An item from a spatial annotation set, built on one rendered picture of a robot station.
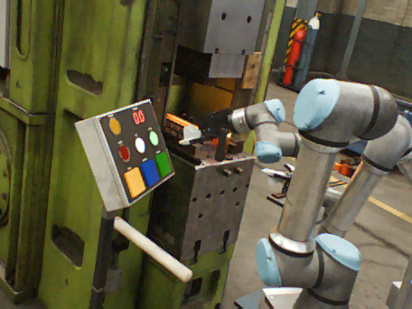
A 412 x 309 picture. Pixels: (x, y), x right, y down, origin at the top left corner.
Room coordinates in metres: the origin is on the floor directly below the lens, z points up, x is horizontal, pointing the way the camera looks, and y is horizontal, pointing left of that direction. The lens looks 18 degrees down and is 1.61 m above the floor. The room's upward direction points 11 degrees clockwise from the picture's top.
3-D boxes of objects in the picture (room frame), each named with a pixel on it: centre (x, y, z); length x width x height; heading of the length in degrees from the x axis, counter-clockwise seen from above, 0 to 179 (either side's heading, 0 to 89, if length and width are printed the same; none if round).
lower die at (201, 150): (2.12, 0.16, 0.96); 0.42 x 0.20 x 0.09; 49
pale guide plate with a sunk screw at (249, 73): (2.30, -0.11, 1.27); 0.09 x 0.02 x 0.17; 139
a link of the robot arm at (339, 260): (1.14, -0.37, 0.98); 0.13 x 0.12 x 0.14; 106
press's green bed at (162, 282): (2.17, 0.13, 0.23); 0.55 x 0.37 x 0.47; 49
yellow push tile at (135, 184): (1.37, 0.21, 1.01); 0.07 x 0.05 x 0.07; 164
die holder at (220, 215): (2.17, 0.13, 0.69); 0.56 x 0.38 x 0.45; 49
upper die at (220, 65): (2.12, 0.16, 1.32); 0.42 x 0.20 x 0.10; 49
